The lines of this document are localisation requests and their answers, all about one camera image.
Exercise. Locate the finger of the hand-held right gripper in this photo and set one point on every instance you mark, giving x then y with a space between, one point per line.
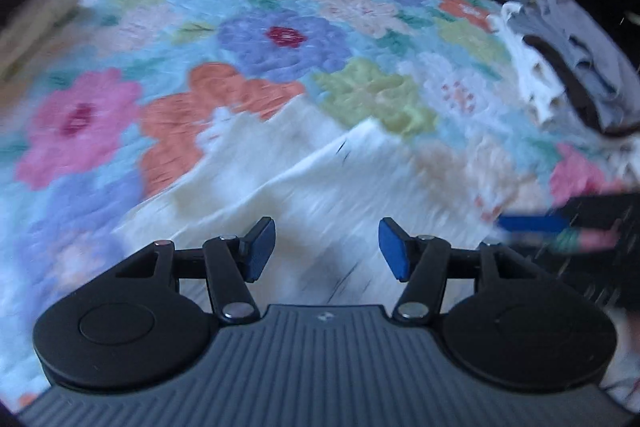
530 224

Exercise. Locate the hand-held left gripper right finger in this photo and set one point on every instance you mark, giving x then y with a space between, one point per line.
392 252

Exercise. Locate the grey blue crumpled garment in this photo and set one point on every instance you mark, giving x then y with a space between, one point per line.
585 42

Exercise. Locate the white bow print dress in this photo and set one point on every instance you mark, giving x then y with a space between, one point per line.
320 187

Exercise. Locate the cream folded garment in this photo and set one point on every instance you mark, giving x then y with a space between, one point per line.
35 27

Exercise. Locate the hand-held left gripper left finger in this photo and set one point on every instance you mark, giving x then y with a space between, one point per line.
260 252

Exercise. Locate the white crumpled garment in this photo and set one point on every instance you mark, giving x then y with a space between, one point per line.
525 72

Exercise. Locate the floral quilt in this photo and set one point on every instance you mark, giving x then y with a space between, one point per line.
280 37

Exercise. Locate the brown crumpled garment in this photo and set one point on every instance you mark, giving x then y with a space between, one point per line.
575 82

